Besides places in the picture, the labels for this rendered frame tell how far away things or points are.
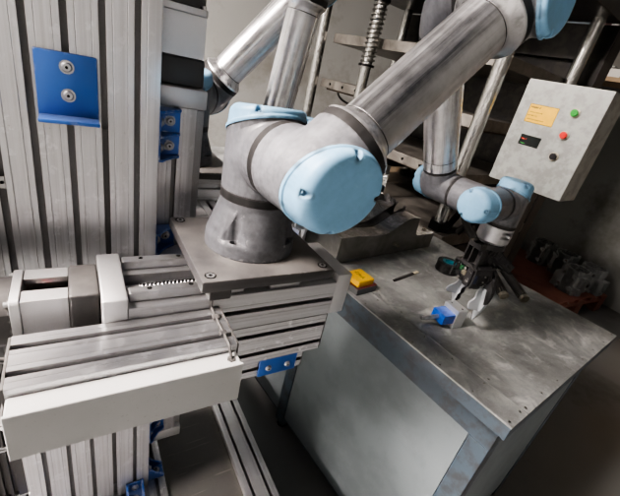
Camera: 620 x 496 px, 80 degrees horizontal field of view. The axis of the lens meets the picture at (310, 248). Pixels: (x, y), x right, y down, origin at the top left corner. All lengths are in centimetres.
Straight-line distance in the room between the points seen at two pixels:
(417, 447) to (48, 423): 86
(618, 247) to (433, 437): 332
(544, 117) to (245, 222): 140
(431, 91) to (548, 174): 124
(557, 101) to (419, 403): 123
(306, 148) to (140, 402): 37
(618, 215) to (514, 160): 246
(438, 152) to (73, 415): 77
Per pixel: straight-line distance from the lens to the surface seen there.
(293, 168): 44
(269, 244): 59
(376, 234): 126
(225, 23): 336
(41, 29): 66
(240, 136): 55
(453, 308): 106
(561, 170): 173
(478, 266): 100
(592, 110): 172
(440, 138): 85
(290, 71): 97
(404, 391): 108
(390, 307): 105
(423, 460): 114
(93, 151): 69
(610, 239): 419
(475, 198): 84
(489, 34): 62
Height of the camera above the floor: 133
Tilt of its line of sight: 25 degrees down
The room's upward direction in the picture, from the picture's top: 13 degrees clockwise
